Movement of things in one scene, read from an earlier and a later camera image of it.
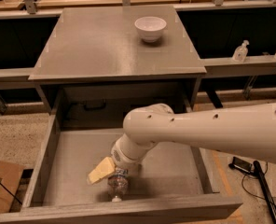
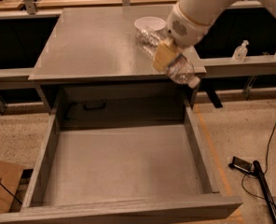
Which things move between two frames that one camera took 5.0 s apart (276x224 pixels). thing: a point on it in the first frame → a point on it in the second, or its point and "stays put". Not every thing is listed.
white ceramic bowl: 150,28 stays put
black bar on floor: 268,193 stays put
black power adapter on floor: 241,164 stays put
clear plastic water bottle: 118,184 → 166,57
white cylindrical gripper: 121,159 → 187,32
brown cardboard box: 4,180 stays put
